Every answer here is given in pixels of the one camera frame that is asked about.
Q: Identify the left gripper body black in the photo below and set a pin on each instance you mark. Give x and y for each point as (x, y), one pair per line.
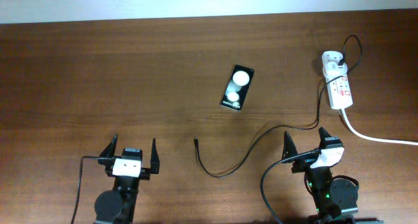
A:
(124, 182)

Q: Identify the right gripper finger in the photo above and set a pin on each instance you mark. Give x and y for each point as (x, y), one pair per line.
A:
(325, 138)
(289, 149)

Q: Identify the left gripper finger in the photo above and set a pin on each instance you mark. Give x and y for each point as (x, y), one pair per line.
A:
(107, 155)
(154, 159)

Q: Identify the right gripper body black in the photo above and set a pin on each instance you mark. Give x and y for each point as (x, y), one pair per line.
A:
(316, 176)

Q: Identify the black smartphone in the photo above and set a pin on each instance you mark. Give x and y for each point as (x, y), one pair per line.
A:
(237, 88)

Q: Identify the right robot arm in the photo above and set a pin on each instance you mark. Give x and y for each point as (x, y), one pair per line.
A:
(335, 197)

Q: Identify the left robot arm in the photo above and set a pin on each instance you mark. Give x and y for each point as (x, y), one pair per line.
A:
(118, 204)

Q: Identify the white usb charger adapter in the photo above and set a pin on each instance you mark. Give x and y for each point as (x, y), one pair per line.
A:
(333, 64)

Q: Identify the white power strip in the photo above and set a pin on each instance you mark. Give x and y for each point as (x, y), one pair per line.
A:
(340, 96)

